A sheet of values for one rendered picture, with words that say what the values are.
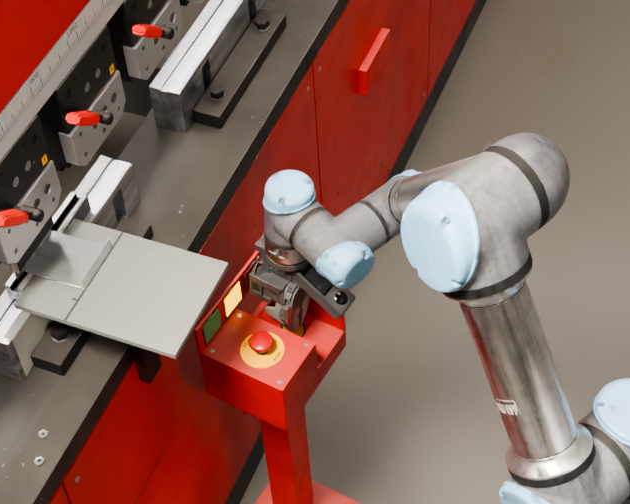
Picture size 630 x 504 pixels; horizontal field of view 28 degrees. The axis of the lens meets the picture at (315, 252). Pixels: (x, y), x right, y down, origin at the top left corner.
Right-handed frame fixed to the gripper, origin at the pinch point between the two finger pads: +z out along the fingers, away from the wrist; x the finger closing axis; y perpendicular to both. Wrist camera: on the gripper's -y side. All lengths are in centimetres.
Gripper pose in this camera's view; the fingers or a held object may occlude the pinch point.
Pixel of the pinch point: (297, 326)
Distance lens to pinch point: 211.8
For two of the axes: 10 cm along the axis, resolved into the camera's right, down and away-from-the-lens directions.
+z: -0.3, 6.1, 7.9
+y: -8.6, -4.1, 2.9
